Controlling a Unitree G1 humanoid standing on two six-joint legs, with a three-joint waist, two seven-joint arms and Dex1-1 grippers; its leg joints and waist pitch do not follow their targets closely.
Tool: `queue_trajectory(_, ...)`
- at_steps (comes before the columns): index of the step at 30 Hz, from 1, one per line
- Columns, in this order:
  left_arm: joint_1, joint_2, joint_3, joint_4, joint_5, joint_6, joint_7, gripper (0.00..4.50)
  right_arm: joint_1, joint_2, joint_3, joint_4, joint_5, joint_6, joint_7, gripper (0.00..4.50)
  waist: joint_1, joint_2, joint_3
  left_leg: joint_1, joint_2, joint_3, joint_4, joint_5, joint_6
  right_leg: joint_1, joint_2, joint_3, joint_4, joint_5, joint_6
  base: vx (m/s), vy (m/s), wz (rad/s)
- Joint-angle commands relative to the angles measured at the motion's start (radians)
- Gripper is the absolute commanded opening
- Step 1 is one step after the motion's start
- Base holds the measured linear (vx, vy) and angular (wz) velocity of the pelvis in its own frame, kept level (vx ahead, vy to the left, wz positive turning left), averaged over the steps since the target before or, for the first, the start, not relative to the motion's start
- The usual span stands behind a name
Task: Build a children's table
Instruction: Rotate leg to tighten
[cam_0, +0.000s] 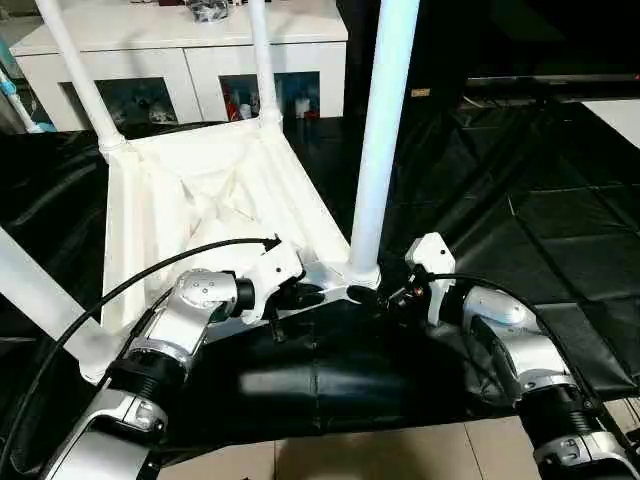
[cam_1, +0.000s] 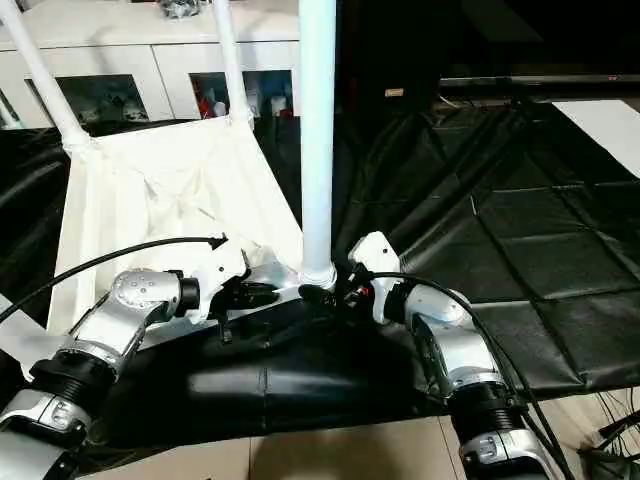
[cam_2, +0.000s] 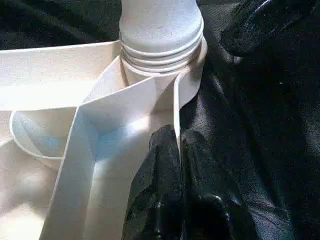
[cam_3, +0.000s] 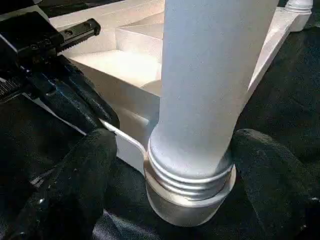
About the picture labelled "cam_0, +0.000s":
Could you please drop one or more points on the white plastic table top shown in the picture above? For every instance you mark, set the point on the white plastic table top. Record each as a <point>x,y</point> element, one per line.
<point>220,180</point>

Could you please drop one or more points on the black plastic mat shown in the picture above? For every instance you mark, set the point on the black plastic mat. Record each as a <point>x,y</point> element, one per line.
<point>330,390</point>

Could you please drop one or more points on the small tan tag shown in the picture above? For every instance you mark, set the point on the small tan tag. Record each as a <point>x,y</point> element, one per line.
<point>420,92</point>

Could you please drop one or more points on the white flat board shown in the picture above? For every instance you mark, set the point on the white flat board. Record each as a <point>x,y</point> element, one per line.
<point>618,118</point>

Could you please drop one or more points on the white cabinet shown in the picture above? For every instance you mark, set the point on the white cabinet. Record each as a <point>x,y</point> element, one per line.
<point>160,45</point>

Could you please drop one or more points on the small grey object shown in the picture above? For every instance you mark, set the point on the small grey object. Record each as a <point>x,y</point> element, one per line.
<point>208,8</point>

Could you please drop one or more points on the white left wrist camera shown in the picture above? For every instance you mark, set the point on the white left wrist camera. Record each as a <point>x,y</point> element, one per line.
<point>270,270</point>

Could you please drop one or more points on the black metal rail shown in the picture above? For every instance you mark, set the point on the black metal rail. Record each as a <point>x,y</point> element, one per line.
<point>550,80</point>

